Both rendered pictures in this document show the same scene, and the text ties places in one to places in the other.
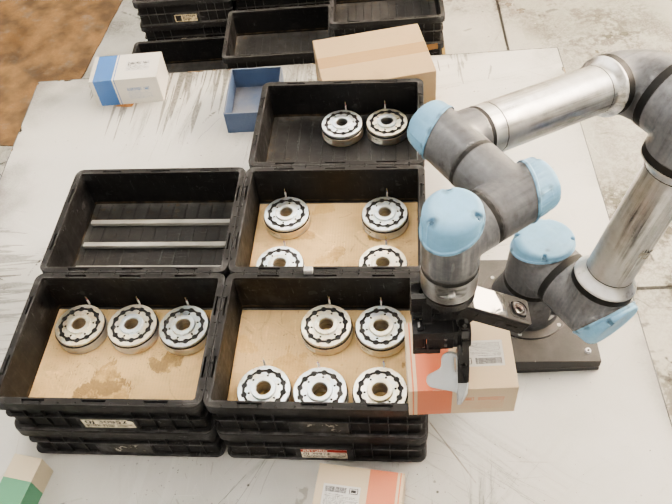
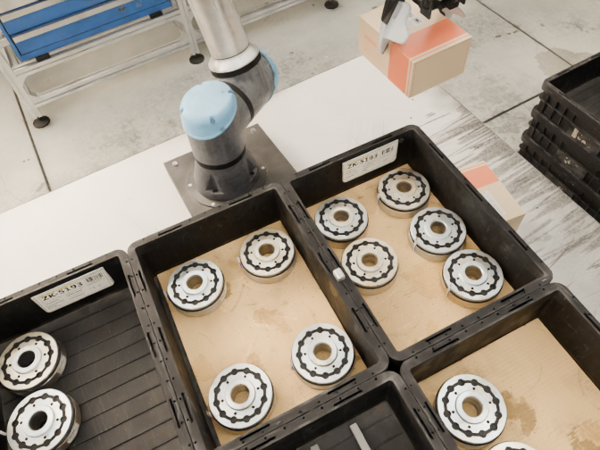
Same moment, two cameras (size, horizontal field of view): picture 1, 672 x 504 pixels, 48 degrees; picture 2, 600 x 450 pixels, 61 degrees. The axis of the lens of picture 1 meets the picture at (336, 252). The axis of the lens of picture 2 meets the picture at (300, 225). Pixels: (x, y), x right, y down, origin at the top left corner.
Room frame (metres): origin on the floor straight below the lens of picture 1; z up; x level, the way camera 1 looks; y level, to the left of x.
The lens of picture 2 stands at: (1.16, 0.37, 1.66)
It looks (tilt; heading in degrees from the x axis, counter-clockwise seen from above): 55 degrees down; 240
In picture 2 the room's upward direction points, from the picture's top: 7 degrees counter-clockwise
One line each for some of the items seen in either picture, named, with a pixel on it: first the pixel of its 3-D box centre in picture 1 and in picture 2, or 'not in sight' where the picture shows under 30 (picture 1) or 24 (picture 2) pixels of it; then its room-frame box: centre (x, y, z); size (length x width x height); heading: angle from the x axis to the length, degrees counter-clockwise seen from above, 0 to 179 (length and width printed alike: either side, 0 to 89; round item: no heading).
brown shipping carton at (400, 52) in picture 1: (373, 79); not in sight; (1.69, -0.17, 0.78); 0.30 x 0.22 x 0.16; 93
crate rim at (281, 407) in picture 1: (320, 339); (405, 228); (0.77, 0.05, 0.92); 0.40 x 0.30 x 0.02; 81
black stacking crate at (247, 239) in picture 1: (333, 234); (252, 316); (1.07, 0.00, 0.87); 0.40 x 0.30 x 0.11; 81
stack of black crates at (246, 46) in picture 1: (284, 67); not in sight; (2.42, 0.11, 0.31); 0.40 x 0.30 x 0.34; 84
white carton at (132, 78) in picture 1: (129, 78); not in sight; (1.88, 0.54, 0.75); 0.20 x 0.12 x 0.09; 86
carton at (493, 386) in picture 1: (458, 366); (411, 44); (0.58, -0.16, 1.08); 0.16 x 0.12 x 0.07; 84
